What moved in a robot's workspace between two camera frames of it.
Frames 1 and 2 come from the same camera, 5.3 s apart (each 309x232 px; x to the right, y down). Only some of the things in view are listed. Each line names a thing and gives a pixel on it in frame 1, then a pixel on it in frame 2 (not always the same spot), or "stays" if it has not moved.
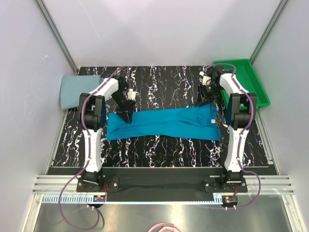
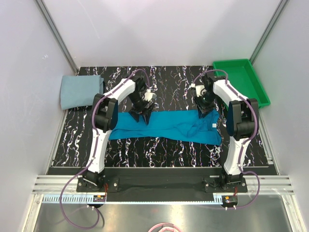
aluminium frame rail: x=55 y=184 stays
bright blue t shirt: x=200 y=122 stays
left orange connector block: x=99 y=198 stays
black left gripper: x=126 y=113 -> x=135 y=112
